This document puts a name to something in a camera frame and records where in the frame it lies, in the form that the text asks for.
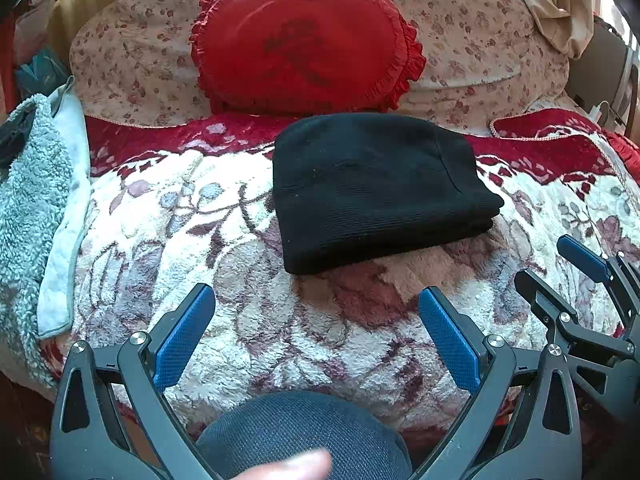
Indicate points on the beige cloth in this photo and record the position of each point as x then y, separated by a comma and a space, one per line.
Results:
555, 15

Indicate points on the teal cloth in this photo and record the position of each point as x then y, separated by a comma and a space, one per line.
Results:
42, 72

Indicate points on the grey-blue fluffy towel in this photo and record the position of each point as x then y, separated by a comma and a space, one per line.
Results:
30, 220

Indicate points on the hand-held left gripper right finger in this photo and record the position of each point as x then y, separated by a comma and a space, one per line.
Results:
450, 340

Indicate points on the golden striped cushion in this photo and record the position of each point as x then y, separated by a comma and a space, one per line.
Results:
85, 5

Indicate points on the black pants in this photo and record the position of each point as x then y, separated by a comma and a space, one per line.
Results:
375, 190

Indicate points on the red and white floral blanket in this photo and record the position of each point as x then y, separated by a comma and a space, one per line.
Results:
310, 320

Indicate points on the person's left hand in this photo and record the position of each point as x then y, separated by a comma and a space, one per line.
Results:
290, 467

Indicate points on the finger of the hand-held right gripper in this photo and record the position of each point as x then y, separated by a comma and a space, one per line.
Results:
582, 257
537, 292

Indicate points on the dark cloth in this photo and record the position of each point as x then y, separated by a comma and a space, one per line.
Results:
15, 135

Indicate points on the pale blue cloth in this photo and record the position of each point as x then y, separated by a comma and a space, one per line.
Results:
70, 240

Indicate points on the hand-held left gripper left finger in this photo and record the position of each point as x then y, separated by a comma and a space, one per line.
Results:
185, 335

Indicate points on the red ruffled pillow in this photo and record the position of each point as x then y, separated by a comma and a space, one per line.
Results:
300, 45

